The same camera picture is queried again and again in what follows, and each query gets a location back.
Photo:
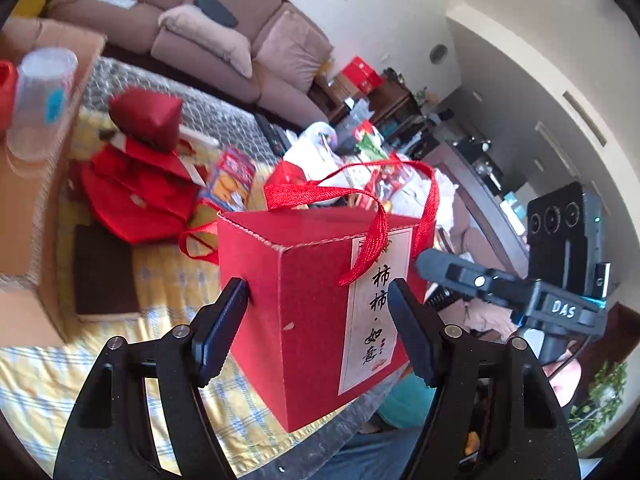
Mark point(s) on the yellow plaid tablecloth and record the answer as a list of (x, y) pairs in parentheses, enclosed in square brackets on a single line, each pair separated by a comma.
[(39, 386)]

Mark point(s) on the beige back pillow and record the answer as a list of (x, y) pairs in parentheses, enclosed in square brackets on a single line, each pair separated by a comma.
[(294, 50)]

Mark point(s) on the orange twine ball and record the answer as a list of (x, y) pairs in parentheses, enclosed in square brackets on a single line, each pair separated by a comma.
[(8, 82)]

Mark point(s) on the dark blue small cushion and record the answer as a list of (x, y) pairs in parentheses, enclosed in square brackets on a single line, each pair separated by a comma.
[(217, 12)]

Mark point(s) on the person's right hand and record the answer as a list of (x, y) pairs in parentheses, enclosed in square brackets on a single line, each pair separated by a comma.
[(564, 377)]

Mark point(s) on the brown cardboard box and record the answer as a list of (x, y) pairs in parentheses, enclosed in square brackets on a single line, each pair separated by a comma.
[(30, 314)]

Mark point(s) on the red gift box with label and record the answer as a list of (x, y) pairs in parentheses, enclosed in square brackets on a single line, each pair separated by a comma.
[(317, 331)]

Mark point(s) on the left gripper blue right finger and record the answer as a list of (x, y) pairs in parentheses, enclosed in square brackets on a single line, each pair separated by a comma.
[(525, 434)]

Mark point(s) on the red fabric bag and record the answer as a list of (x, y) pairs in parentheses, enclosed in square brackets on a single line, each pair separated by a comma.
[(139, 194)]

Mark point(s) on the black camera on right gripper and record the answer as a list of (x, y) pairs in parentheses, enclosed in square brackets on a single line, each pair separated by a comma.
[(566, 241)]

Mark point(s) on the dark red leather pouch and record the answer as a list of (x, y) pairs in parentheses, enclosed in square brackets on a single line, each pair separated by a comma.
[(152, 118)]

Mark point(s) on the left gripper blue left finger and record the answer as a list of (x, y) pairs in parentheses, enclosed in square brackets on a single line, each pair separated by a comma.
[(215, 339)]

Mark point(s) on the brown three-seat sofa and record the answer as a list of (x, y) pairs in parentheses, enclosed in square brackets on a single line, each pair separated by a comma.
[(136, 31)]

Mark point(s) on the grey patterned table mat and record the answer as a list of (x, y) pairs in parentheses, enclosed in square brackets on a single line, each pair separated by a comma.
[(208, 116)]

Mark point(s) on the black remote control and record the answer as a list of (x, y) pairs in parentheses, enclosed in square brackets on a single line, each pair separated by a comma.
[(274, 134)]

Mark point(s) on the clear plastic bucket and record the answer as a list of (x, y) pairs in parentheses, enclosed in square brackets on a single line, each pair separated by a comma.
[(44, 84)]

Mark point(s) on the beige flat cushion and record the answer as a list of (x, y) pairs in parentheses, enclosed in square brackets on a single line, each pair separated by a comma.
[(189, 22)]

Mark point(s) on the red storage box on shelf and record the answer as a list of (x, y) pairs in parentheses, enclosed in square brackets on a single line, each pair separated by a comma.
[(362, 75)]

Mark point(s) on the red biscuit package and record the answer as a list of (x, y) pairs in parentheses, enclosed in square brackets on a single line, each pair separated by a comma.
[(229, 183)]

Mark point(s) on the white plastic bag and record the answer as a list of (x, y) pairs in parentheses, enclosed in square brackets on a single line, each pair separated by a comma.
[(312, 152)]

